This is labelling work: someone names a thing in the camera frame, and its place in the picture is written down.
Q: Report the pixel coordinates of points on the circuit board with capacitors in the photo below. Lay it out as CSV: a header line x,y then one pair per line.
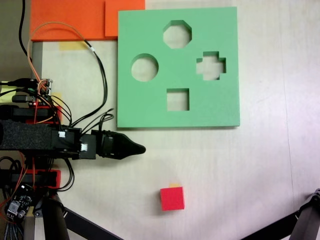
x,y
18,202

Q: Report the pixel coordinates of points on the black usb plug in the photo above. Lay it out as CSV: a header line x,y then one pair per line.
x,y
22,98

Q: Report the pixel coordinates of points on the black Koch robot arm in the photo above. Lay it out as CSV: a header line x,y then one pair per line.
x,y
67,140

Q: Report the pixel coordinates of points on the small orange foam block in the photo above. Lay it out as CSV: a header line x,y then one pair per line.
x,y
125,17

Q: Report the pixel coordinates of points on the tiny yellow tape marker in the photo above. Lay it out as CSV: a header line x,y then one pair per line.
x,y
174,185

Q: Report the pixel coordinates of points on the wide yellow tape strip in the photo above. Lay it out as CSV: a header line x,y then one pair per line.
x,y
71,45

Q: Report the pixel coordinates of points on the red square block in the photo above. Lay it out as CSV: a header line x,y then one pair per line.
x,y
172,198

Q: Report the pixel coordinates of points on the tripod leg with notched clamps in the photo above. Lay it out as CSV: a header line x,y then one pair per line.
x,y
310,215

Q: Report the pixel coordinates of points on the small yellow tape piece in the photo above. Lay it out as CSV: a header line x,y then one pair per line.
x,y
57,95

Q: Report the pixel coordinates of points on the black tripod brace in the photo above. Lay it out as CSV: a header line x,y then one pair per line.
x,y
275,226
87,227

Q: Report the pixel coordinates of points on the black tripod leg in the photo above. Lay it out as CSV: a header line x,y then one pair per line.
x,y
55,220

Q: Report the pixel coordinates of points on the yellow sticky note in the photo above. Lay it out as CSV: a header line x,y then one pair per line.
x,y
5,95

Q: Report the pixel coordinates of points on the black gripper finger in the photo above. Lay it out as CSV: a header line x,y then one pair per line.
x,y
127,152
127,145

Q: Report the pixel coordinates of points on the large orange foam board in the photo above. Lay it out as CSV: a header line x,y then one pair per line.
x,y
67,17

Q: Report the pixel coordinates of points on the green shape-hole board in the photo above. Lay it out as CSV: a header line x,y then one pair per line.
x,y
140,110

